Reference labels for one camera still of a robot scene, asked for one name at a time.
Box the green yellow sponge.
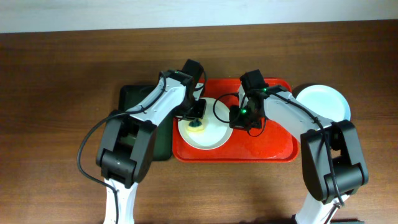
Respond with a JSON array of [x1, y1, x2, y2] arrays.
[[187, 119, 205, 133]]

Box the white plate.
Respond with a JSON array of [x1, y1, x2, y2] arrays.
[[178, 98, 233, 150]]

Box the light blue plate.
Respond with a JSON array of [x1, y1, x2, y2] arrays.
[[295, 85, 351, 122]]

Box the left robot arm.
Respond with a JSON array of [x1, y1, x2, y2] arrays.
[[96, 68, 206, 223]]

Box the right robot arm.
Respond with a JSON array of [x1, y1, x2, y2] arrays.
[[238, 85, 369, 223]]

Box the red tray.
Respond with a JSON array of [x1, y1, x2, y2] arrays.
[[172, 78, 299, 163]]

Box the dark green tray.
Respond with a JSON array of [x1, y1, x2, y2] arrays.
[[118, 85, 174, 161]]

